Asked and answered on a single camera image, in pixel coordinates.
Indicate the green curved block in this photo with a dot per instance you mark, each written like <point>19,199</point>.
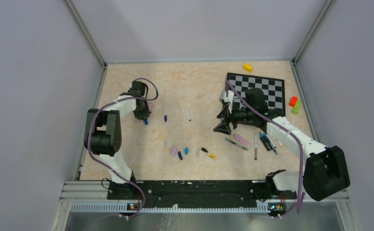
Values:
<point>296,107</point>

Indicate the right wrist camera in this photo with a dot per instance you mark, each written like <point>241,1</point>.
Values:
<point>226,98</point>

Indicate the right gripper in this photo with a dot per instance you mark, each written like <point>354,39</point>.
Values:
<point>224,126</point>

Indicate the black marker blue cap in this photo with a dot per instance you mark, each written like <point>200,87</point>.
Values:
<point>265,141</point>

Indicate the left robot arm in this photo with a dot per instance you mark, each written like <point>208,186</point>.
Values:
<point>103,135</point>

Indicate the yellow block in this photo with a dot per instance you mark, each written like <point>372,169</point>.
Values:
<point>248,67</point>

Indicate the red block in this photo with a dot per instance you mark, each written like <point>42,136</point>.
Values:
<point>293,101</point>

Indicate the green gel pen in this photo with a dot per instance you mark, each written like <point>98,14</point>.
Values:
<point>236,144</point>

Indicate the pink highlighter pen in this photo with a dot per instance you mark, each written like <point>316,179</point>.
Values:
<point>243,141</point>

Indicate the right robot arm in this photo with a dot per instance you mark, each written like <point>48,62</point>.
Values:
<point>324,170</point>

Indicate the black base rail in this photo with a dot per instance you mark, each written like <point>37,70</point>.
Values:
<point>198,193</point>

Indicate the pink highlighter cap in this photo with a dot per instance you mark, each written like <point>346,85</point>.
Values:
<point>174,150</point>

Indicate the black white chessboard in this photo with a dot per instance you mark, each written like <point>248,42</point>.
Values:
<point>272,88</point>

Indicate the white marker dark blue cap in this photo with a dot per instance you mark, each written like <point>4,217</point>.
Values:
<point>255,147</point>

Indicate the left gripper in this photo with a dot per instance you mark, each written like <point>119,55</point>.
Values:
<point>145,113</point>

